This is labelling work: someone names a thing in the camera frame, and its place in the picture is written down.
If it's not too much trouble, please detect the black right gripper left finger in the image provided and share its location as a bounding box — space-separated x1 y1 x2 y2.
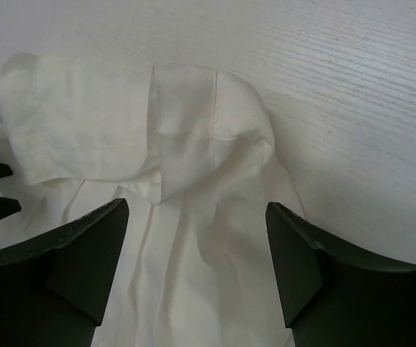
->
0 198 129 346

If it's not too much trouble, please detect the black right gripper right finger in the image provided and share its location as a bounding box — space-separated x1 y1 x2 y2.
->
266 202 416 346

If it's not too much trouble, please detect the white pleated skirt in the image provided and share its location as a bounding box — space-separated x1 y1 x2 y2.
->
0 53 301 346

